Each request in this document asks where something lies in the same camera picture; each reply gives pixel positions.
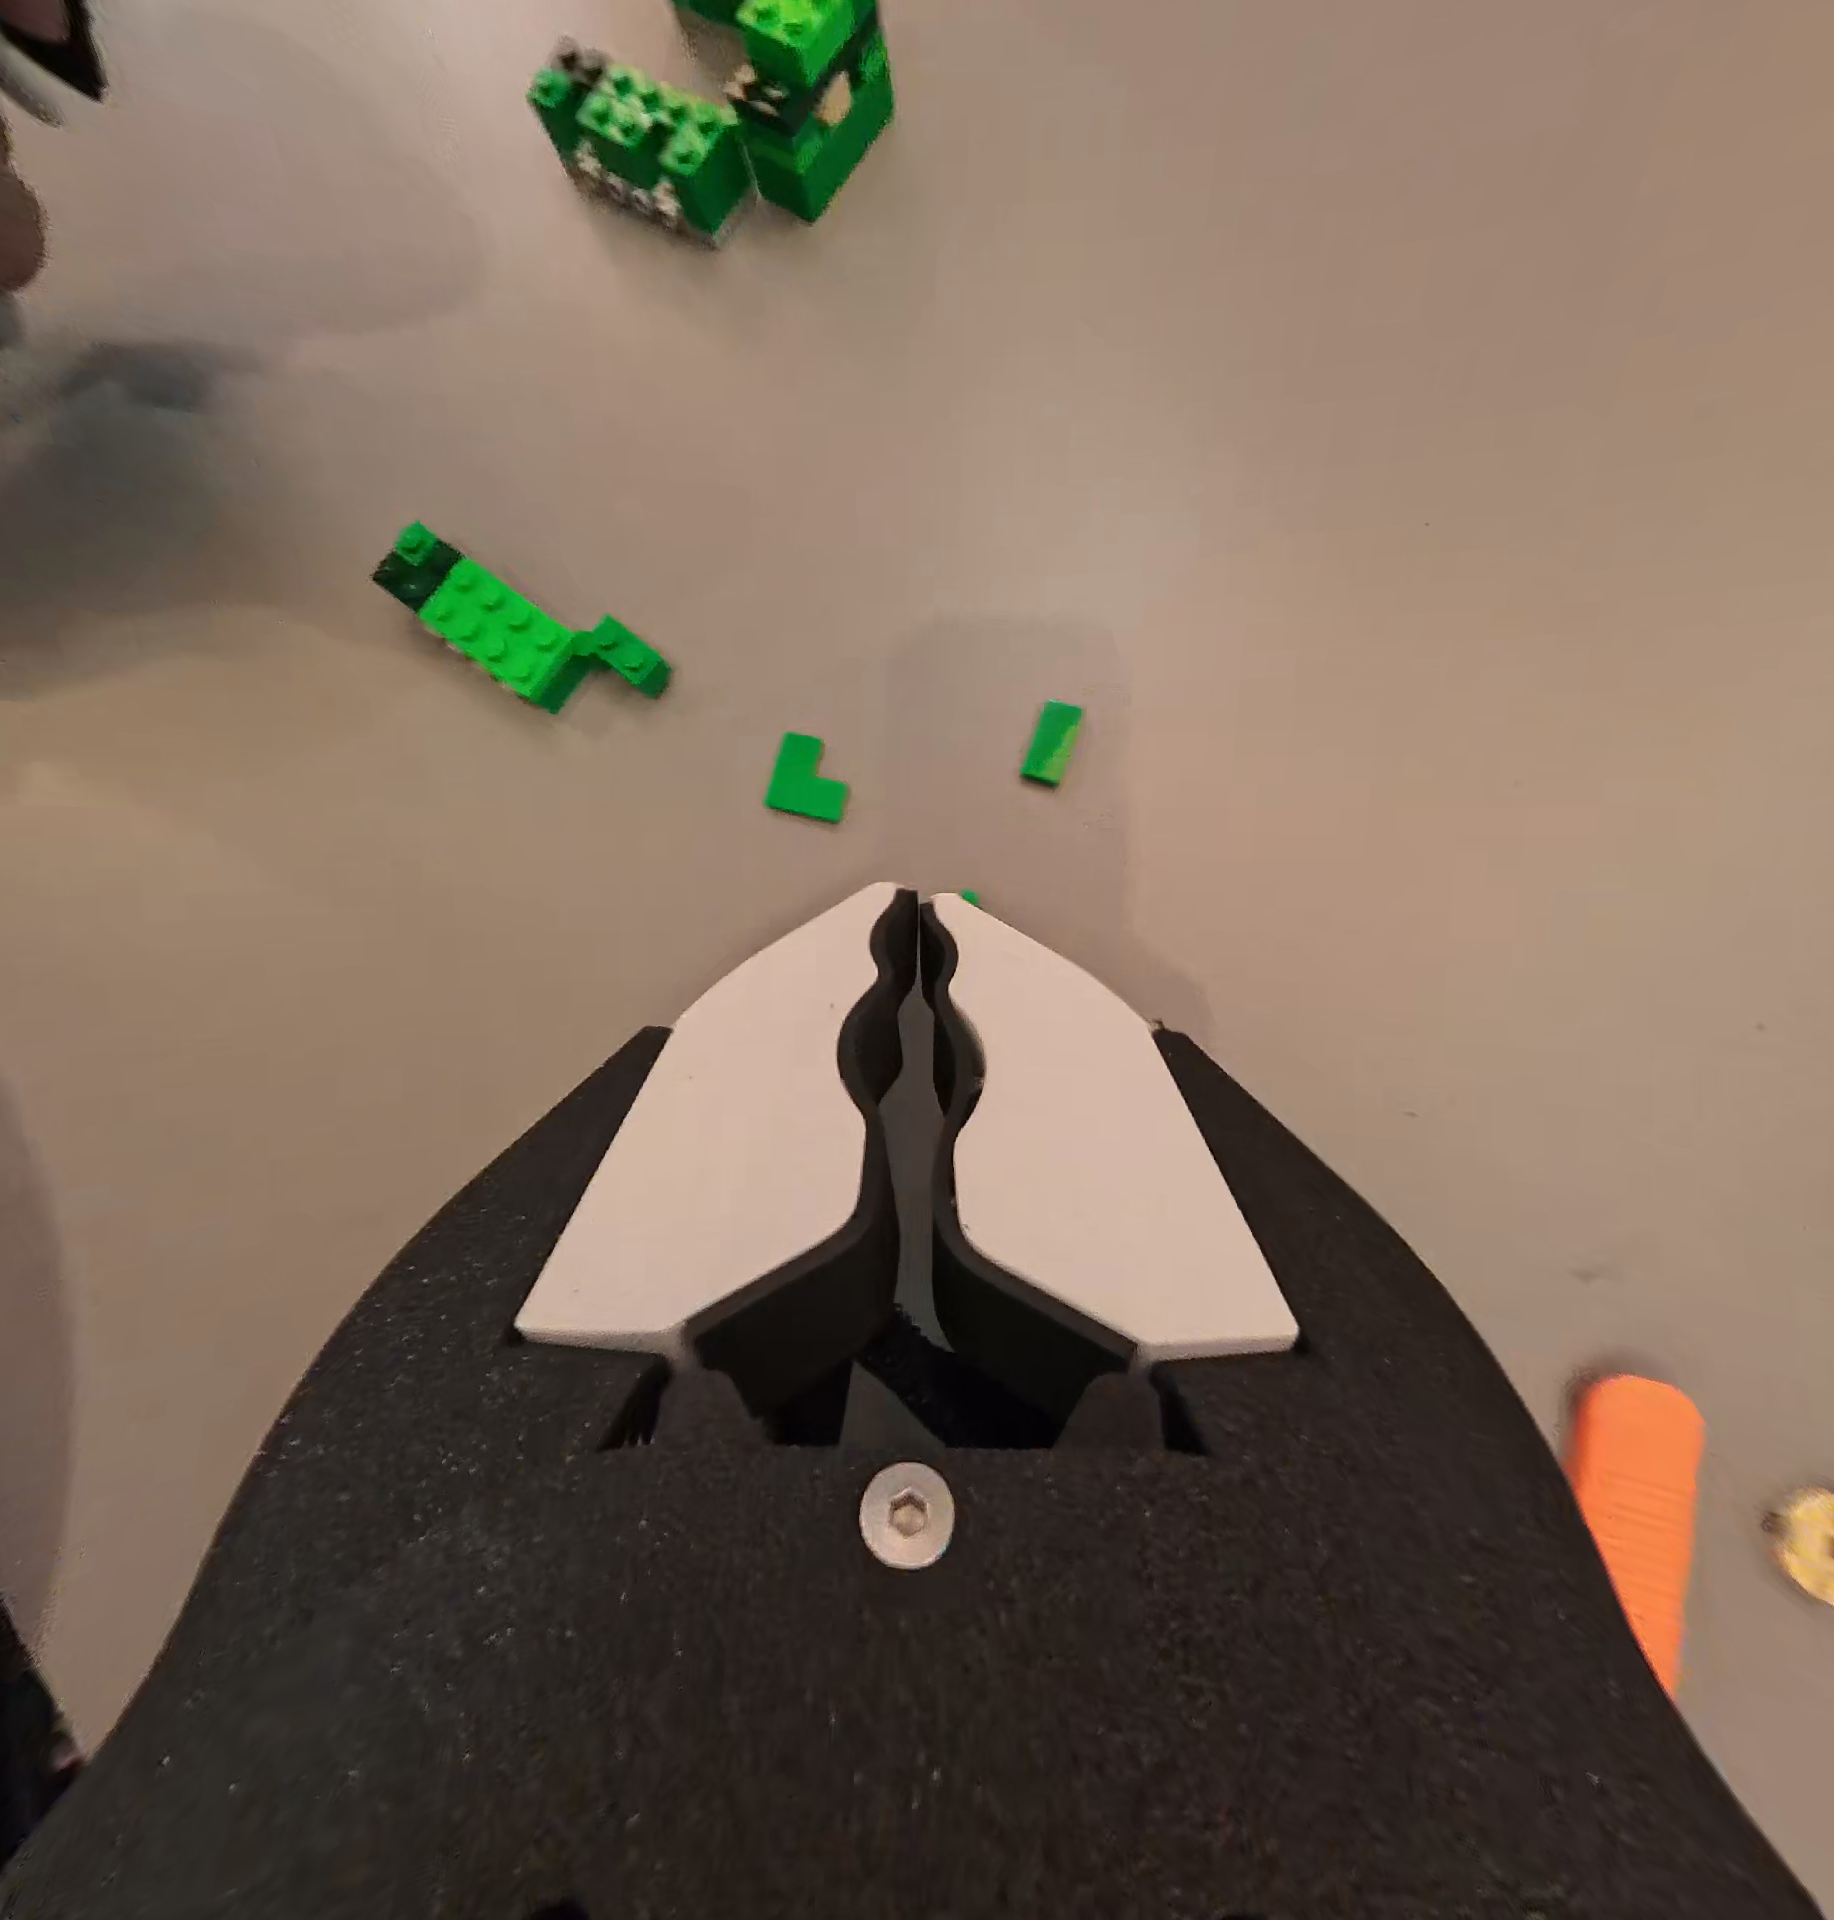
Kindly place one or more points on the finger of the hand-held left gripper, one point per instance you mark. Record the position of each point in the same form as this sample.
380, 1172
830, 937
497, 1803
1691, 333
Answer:
18, 80

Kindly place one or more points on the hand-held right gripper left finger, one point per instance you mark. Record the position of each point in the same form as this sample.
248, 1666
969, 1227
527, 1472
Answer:
708, 1172

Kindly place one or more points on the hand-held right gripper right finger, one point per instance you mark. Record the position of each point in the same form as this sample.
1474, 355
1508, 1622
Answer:
1098, 1186

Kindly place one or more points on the grey desk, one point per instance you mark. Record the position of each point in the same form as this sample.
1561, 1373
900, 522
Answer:
1386, 600

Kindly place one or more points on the L-shaped green plate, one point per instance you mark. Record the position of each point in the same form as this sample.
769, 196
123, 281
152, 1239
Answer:
796, 797

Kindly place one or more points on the flat green brick assembly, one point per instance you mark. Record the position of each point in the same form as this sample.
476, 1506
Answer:
497, 633

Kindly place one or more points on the orange brick separator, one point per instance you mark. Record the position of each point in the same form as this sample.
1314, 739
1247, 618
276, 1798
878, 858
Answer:
1632, 1498

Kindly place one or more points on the U-shaped green brick build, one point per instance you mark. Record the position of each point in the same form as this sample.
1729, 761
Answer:
814, 166

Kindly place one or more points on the pale yellow round piece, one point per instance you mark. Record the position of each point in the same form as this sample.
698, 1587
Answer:
1824, 1545

